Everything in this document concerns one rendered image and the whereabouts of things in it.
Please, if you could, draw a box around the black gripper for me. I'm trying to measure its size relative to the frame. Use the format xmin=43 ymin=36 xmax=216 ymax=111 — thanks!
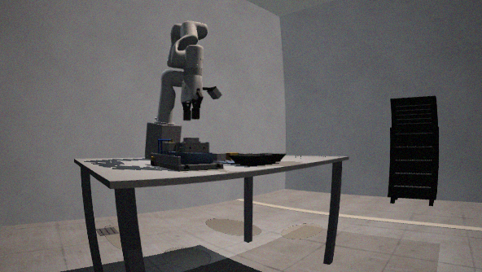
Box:
xmin=181 ymin=74 xmax=204 ymax=121

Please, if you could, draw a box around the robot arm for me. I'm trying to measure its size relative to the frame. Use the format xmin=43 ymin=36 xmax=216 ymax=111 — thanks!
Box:
xmin=154 ymin=21 xmax=222 ymax=125

